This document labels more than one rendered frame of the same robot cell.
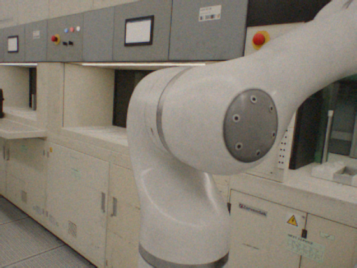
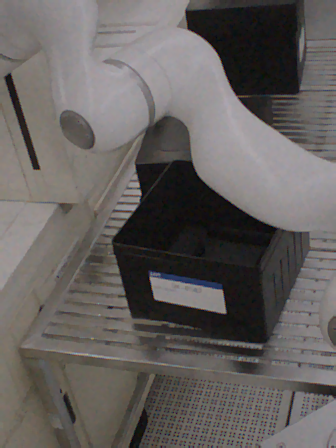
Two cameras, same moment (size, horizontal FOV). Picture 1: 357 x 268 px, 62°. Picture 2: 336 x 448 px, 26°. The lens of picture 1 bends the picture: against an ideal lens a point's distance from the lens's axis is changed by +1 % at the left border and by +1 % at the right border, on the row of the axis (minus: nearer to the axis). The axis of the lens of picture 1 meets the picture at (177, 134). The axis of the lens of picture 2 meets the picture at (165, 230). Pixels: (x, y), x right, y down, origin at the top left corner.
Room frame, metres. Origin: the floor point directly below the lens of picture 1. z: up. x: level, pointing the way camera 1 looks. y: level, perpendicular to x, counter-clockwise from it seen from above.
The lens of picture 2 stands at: (0.78, 0.48, 1.69)
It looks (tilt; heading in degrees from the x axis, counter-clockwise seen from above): 37 degrees down; 253
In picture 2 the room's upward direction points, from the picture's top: 11 degrees counter-clockwise
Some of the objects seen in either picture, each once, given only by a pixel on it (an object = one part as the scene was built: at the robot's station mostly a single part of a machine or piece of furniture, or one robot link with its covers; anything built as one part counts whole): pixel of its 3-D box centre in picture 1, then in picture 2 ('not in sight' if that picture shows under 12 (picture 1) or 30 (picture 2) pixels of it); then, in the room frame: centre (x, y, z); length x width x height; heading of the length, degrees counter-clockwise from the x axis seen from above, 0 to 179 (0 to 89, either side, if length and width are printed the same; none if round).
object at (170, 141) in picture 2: not in sight; (207, 140); (0.23, -0.89, 0.83); 0.29 x 0.29 x 0.13; 57
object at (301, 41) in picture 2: not in sight; (250, 31); (-0.09, -1.25, 0.89); 0.29 x 0.29 x 0.25; 53
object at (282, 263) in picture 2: not in sight; (216, 244); (0.40, -0.51, 0.85); 0.28 x 0.28 x 0.17; 42
